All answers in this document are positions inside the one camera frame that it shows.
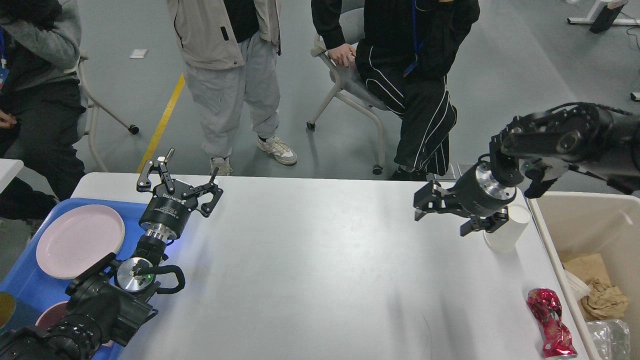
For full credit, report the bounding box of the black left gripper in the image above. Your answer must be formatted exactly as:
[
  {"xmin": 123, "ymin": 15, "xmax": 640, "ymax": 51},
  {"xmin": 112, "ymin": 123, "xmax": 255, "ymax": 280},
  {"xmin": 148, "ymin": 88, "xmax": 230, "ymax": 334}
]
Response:
[{"xmin": 135, "ymin": 147, "xmax": 224, "ymax": 242}]

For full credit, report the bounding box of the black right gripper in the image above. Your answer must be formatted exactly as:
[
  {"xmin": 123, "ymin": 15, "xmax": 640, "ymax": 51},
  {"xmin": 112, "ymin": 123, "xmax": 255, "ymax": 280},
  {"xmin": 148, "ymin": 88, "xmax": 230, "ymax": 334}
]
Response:
[{"xmin": 413, "ymin": 161, "xmax": 517, "ymax": 237}]

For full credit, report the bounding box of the pink plate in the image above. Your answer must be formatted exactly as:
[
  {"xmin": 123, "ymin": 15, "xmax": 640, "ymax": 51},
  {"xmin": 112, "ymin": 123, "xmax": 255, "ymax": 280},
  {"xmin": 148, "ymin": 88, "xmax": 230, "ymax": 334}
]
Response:
[{"xmin": 36, "ymin": 204, "xmax": 125, "ymax": 280}]

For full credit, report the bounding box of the brown paper bag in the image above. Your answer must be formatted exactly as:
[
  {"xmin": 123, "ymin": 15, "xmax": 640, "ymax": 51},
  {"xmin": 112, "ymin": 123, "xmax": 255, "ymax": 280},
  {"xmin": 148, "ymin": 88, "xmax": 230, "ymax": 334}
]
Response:
[{"xmin": 559, "ymin": 252, "xmax": 611, "ymax": 286}]

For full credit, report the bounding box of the brown paper ball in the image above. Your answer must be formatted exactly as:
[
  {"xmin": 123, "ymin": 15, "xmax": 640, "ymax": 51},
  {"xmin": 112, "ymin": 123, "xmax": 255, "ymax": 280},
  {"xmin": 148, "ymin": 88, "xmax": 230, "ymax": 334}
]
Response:
[{"xmin": 579, "ymin": 278, "xmax": 630, "ymax": 322}]

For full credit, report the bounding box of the pink mug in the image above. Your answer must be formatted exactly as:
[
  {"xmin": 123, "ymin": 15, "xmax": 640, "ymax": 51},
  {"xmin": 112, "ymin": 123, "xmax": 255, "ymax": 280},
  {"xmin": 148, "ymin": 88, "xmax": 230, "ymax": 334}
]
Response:
[{"xmin": 36, "ymin": 297, "xmax": 118, "ymax": 353}]

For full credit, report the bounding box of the aluminium foil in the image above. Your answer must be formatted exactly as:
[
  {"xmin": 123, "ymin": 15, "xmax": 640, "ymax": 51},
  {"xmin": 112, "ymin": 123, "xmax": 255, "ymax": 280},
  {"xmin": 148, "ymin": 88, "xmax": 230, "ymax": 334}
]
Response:
[{"xmin": 586, "ymin": 319, "xmax": 632, "ymax": 360}]

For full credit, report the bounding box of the white paper cup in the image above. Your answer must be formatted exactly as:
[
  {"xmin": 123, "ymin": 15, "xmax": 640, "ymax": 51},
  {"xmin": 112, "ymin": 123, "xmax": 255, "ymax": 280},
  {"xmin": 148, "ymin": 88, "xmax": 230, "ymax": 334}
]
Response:
[
  {"xmin": 483, "ymin": 204, "xmax": 531, "ymax": 253},
  {"xmin": 564, "ymin": 269, "xmax": 592, "ymax": 301}
]

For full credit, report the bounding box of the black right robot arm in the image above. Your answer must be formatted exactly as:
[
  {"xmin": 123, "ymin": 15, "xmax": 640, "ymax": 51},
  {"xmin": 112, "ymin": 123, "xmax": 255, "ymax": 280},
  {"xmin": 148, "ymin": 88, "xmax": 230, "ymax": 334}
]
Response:
[{"xmin": 413, "ymin": 102, "xmax": 640, "ymax": 237}]

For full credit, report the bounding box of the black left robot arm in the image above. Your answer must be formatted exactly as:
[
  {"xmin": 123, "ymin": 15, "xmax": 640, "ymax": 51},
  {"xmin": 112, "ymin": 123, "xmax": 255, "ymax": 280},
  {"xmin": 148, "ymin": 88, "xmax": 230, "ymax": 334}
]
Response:
[{"xmin": 1, "ymin": 148, "xmax": 223, "ymax": 360}]

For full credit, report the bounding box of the left white chair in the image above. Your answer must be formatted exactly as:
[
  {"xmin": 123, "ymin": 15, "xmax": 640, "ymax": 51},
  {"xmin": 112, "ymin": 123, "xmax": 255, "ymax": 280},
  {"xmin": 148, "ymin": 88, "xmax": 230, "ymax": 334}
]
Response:
[{"xmin": 68, "ymin": 50, "xmax": 140, "ymax": 173}]

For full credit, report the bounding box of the beige plastic bin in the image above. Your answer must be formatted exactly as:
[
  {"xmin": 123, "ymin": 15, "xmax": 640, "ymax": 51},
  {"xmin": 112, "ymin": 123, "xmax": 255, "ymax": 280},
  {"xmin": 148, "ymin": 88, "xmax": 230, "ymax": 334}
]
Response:
[{"xmin": 528, "ymin": 191, "xmax": 640, "ymax": 360}]

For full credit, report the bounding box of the red snack wrapper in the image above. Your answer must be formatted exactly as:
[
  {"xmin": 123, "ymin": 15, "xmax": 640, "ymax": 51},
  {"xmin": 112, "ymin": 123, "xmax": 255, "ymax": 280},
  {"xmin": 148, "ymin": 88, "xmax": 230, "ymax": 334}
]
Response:
[{"xmin": 526, "ymin": 288, "xmax": 578, "ymax": 360}]

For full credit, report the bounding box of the white paper scrap on floor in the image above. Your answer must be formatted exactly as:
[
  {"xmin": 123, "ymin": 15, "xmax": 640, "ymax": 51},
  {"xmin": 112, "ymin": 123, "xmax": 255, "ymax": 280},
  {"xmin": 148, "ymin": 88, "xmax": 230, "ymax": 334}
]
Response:
[{"xmin": 129, "ymin": 48, "xmax": 149, "ymax": 59}]

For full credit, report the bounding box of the person in beige coat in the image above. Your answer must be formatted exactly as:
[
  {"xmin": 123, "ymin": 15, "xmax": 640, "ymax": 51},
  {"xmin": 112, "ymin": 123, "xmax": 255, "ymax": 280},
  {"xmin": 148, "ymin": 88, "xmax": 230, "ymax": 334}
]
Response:
[{"xmin": 167, "ymin": 0, "xmax": 298, "ymax": 175}]

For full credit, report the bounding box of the person in grey sweater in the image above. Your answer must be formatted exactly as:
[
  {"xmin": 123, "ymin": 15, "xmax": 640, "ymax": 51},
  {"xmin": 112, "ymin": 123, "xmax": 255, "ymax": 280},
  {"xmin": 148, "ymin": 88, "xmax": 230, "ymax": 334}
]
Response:
[{"xmin": 0, "ymin": 0, "xmax": 85, "ymax": 221}]

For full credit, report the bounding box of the blue plastic tray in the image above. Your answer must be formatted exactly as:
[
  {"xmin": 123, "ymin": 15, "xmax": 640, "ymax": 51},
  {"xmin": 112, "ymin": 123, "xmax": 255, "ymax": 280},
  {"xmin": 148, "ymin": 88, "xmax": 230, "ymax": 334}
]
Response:
[{"xmin": 0, "ymin": 198, "xmax": 166, "ymax": 360}]

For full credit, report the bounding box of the white office chair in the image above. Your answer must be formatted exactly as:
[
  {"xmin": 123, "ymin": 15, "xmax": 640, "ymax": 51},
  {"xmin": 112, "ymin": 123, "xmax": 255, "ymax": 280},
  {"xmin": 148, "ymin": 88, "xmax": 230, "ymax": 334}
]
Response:
[{"xmin": 306, "ymin": 0, "xmax": 387, "ymax": 175}]

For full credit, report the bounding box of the person in black tracksuit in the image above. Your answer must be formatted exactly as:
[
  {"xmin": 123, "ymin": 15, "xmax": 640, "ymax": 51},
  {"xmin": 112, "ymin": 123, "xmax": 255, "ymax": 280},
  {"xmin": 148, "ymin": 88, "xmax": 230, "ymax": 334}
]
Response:
[{"xmin": 310, "ymin": 0, "xmax": 481, "ymax": 182}]

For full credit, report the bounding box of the teal cup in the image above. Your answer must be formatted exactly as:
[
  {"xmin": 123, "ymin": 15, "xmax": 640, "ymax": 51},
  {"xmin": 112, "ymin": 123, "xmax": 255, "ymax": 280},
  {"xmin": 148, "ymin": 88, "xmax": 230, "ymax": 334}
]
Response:
[{"xmin": 0, "ymin": 292, "xmax": 42, "ymax": 332}]

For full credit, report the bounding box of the white desk leg base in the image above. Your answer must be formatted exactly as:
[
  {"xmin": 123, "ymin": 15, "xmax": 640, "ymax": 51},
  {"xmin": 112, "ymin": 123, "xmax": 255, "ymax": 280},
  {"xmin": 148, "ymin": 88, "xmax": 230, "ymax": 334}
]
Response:
[{"xmin": 566, "ymin": 0, "xmax": 640, "ymax": 34}]

